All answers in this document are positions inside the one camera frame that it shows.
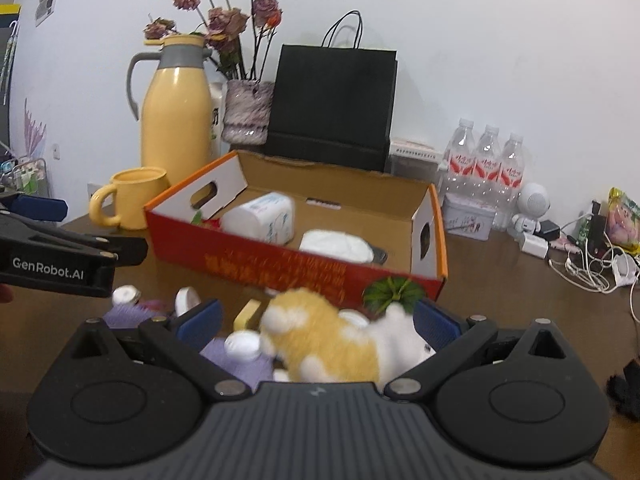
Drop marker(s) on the white robot toy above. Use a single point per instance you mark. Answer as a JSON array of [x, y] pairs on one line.
[[532, 202]]

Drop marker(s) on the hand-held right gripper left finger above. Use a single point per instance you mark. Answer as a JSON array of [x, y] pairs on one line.
[[200, 327]]

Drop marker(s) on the yellow eraser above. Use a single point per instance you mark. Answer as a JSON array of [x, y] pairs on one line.
[[247, 315]]

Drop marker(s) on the white power adapter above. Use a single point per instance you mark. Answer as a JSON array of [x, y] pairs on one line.
[[625, 267]]

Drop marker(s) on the purple glass vase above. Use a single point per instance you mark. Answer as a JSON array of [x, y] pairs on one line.
[[245, 110]]

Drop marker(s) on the black adapter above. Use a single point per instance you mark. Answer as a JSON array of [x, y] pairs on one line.
[[551, 230]]

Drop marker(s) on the clear water bottle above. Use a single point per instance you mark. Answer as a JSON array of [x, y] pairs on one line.
[[460, 155], [487, 160], [512, 170]]

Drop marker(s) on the yellow mug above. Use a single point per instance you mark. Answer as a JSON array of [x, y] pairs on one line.
[[135, 200]]

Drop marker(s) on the clear cotton swab box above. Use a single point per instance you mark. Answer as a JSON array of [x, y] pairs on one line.
[[260, 220]]

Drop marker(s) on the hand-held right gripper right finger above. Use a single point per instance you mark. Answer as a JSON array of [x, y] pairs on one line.
[[437, 327]]

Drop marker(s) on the green and black gadget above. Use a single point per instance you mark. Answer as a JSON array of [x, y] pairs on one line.
[[592, 232]]

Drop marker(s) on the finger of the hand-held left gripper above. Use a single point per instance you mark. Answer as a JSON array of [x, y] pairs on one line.
[[125, 251], [42, 209]]

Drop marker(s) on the white carton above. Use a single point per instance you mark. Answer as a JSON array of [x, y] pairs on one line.
[[217, 120]]

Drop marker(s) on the yellow thermos jug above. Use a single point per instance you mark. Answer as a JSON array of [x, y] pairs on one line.
[[175, 120]]

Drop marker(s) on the dried rose bouquet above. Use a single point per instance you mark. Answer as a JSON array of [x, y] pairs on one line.
[[222, 22]]

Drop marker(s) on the colourful snack packet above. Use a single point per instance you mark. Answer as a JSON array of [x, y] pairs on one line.
[[625, 220]]

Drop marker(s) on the black paper bag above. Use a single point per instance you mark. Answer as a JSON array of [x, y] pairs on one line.
[[330, 100]]

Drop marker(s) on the yellow white plush paw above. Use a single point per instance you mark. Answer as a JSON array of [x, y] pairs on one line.
[[320, 340]]

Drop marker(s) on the black cloth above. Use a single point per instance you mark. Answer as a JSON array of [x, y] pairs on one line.
[[625, 385]]

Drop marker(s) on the purple flower wall sticker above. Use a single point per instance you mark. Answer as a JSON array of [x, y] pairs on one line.
[[32, 132]]

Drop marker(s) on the small white bottle cap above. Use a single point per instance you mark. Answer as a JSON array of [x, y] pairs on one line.
[[242, 345]]

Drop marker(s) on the red cardboard box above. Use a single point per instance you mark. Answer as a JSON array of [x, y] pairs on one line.
[[300, 275]]

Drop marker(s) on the white printed tin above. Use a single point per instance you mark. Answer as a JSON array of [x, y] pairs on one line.
[[467, 217]]

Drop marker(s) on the white cloth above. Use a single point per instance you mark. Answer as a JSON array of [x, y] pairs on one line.
[[335, 245]]

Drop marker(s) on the white charger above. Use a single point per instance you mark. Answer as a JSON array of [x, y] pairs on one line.
[[534, 246]]

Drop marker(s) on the large white bottle cap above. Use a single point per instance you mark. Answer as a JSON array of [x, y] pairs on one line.
[[125, 294]]

